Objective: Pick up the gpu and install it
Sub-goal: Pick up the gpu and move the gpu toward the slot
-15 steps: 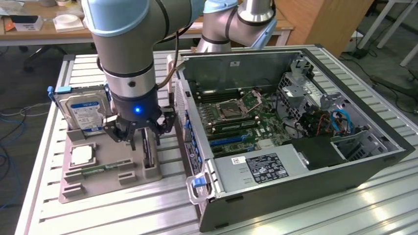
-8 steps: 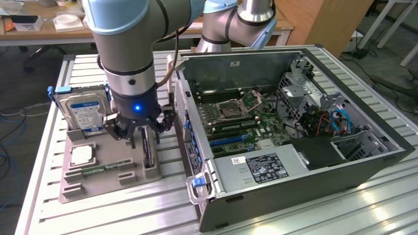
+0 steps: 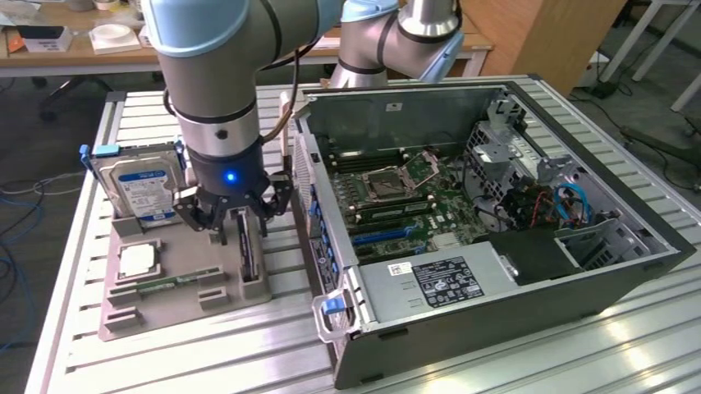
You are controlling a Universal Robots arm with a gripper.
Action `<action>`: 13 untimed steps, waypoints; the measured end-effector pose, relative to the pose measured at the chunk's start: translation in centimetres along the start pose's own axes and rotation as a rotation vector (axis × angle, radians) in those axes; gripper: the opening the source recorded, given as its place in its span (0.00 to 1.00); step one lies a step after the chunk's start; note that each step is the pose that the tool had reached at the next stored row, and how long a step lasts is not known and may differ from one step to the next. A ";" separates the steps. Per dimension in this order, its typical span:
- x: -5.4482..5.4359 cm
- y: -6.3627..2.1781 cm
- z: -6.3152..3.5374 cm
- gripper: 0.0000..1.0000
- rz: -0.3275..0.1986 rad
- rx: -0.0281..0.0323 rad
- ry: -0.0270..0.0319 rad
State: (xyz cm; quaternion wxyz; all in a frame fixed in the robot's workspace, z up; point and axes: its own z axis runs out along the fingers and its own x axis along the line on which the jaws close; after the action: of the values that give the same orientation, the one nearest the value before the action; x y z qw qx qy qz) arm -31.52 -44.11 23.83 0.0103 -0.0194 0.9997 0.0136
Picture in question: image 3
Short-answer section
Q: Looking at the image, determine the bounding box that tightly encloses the green RAM stick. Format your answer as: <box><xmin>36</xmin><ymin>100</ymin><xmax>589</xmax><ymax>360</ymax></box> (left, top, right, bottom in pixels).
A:
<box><xmin>133</xmin><ymin>273</ymin><xmax>201</xmax><ymax>293</ymax></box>

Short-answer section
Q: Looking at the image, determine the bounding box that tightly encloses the metal disk bay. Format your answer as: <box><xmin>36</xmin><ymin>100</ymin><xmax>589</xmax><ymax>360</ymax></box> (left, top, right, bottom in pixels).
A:
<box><xmin>551</xmin><ymin>213</ymin><xmax>658</xmax><ymax>272</ymax></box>
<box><xmin>463</xmin><ymin>118</ymin><xmax>575</xmax><ymax>198</ymax></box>

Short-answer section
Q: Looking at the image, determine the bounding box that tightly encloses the white tape roll box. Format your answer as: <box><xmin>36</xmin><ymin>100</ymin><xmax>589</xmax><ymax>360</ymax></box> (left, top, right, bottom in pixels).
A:
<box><xmin>88</xmin><ymin>23</ymin><xmax>143</xmax><ymax>56</ymax></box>

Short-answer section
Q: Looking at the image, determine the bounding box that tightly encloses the black floor stand base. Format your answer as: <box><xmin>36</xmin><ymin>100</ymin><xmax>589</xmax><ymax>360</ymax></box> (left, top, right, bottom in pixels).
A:
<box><xmin>618</xmin><ymin>122</ymin><xmax>701</xmax><ymax>159</ymax></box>

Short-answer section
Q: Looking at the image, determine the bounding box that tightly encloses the white box black lid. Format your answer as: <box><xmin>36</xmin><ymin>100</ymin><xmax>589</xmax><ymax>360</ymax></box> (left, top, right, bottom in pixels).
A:
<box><xmin>14</xmin><ymin>25</ymin><xmax>75</xmax><ymax>54</ymax></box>

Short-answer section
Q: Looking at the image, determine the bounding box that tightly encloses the wooden desk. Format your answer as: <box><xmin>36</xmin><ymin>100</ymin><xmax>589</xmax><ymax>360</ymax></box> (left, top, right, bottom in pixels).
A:
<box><xmin>0</xmin><ymin>0</ymin><xmax>494</xmax><ymax>79</ymax></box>

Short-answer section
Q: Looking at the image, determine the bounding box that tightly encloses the grey power supply unit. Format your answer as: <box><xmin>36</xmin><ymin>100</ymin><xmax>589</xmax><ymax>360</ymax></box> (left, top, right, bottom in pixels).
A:
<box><xmin>358</xmin><ymin>241</ymin><xmax>521</xmax><ymax>325</ymax></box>

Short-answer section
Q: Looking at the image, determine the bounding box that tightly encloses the white table frame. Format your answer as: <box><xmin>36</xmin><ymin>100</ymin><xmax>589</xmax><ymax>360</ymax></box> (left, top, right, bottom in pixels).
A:
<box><xmin>599</xmin><ymin>0</ymin><xmax>701</xmax><ymax>112</ymax></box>

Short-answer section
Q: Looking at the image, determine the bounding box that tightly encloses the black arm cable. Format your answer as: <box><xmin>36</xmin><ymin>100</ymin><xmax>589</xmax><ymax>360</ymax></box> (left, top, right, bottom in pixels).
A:
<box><xmin>259</xmin><ymin>36</ymin><xmax>324</xmax><ymax>143</ymax></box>

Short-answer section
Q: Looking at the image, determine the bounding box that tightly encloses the blue expansion slot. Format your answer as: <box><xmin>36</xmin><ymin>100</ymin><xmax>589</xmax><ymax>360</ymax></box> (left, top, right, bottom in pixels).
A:
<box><xmin>350</xmin><ymin>227</ymin><xmax>415</xmax><ymax>247</ymax></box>

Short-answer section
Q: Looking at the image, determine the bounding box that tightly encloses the silver chipset heatsink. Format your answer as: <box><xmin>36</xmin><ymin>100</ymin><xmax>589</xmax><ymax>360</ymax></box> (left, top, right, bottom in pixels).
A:
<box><xmin>435</xmin><ymin>234</ymin><xmax>467</xmax><ymax>252</ymax></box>

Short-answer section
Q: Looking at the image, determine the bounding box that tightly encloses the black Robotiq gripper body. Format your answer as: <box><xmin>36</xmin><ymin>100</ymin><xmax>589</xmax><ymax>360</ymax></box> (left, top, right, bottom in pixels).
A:
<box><xmin>188</xmin><ymin>139</ymin><xmax>274</xmax><ymax>207</ymax></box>

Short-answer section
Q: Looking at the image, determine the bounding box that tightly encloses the blue flat wire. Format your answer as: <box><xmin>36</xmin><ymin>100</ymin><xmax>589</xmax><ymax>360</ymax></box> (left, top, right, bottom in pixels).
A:
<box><xmin>551</xmin><ymin>183</ymin><xmax>594</xmax><ymax>226</ymax></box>

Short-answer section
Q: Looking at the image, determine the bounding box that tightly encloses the red yellow wire bundle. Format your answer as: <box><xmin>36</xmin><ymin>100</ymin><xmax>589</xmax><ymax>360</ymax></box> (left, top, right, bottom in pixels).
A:
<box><xmin>522</xmin><ymin>186</ymin><xmax>555</xmax><ymax>229</ymax></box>

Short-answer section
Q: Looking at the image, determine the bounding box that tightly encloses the silver CPU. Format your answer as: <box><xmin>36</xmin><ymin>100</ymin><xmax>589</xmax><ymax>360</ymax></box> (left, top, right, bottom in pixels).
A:
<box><xmin>117</xmin><ymin>244</ymin><xmax>161</xmax><ymax>280</ymax></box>

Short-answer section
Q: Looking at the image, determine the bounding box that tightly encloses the green Dell motherboard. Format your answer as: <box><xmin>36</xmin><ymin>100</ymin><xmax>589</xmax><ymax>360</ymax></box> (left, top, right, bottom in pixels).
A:
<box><xmin>322</xmin><ymin>139</ymin><xmax>480</xmax><ymax>267</ymax></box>

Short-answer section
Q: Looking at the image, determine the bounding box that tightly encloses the black open PC case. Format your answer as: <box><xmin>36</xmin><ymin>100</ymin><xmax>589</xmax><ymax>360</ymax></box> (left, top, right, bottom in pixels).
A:
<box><xmin>278</xmin><ymin>80</ymin><xmax>698</xmax><ymax>391</ymax></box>

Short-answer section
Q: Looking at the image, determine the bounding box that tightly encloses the grey plastic parts rack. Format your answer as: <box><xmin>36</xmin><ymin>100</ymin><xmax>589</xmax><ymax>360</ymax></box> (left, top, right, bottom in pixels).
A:
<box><xmin>97</xmin><ymin>163</ymin><xmax>274</xmax><ymax>344</ymax></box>

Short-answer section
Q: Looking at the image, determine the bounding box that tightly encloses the black plastic shroud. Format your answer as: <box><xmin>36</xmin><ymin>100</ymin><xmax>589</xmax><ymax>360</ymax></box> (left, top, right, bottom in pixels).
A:
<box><xmin>488</xmin><ymin>228</ymin><xmax>582</xmax><ymax>287</ymax></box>

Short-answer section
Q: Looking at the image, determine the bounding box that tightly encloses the CPU socket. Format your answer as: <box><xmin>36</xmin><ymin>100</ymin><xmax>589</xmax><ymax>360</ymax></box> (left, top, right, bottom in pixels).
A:
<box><xmin>363</xmin><ymin>167</ymin><xmax>418</xmax><ymax>202</ymax></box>

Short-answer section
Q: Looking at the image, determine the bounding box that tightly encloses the hard disk with blue rails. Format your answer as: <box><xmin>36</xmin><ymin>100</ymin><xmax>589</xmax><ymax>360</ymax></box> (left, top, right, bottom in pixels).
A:
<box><xmin>77</xmin><ymin>141</ymin><xmax>192</xmax><ymax>229</ymax></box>

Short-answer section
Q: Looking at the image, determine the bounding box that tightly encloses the black power adapter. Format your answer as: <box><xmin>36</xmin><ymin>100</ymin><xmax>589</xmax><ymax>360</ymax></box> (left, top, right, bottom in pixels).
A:
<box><xmin>586</xmin><ymin>80</ymin><xmax>618</xmax><ymax>100</ymax></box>

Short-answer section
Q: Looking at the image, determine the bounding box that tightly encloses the silver socket cover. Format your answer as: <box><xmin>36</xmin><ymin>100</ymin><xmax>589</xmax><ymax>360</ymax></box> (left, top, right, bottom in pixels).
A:
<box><xmin>404</xmin><ymin>149</ymin><xmax>443</xmax><ymax>176</ymax></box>

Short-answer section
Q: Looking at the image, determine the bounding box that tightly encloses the wooden cabinet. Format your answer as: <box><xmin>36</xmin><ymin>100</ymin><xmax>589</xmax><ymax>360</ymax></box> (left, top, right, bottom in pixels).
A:
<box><xmin>479</xmin><ymin>0</ymin><xmax>630</xmax><ymax>89</ymax></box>

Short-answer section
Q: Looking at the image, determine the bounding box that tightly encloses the black chair base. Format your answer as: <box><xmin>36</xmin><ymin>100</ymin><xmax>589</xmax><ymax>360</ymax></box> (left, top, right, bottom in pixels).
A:
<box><xmin>29</xmin><ymin>76</ymin><xmax>113</xmax><ymax>122</ymax></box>

